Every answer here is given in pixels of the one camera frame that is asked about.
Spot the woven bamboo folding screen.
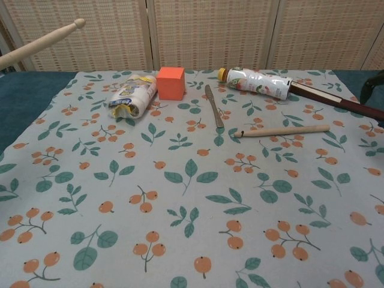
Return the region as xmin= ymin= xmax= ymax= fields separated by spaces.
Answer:
xmin=0 ymin=0 xmax=384 ymax=73

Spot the metal table knife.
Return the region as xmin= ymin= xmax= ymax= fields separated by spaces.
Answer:
xmin=204 ymin=84 xmax=225 ymax=129

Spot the fruit and leaf print tablecloth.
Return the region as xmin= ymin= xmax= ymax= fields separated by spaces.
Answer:
xmin=0 ymin=69 xmax=384 ymax=288

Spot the wooden stick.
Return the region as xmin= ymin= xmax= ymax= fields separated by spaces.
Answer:
xmin=0 ymin=18 xmax=86 ymax=71
xmin=233 ymin=124 xmax=331 ymax=139

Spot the orange cube block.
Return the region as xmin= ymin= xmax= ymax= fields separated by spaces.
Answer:
xmin=156 ymin=67 xmax=185 ymax=101

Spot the dark red folded fan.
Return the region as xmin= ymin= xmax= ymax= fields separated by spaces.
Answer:
xmin=288 ymin=80 xmax=384 ymax=122

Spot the crumpled white snack bag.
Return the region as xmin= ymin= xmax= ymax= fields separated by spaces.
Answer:
xmin=105 ymin=73 xmax=159 ymax=120

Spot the white bottle with yellow cap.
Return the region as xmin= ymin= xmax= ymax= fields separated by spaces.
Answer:
xmin=217 ymin=67 xmax=294 ymax=101

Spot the right silver and black robot hand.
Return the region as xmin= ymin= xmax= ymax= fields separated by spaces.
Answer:
xmin=360 ymin=73 xmax=384 ymax=104

